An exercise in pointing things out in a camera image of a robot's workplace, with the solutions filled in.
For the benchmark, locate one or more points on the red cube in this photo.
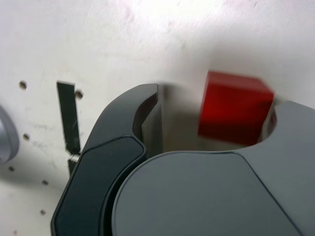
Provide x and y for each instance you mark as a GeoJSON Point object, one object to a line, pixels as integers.
{"type": "Point", "coordinates": [233, 110]}

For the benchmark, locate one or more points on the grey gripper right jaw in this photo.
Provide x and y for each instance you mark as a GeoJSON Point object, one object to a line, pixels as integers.
{"type": "Point", "coordinates": [209, 194]}

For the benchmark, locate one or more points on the black tape strip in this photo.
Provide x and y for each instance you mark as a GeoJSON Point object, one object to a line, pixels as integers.
{"type": "Point", "coordinates": [69, 115]}

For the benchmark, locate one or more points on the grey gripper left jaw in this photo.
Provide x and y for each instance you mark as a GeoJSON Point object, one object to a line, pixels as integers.
{"type": "Point", "coordinates": [98, 159]}

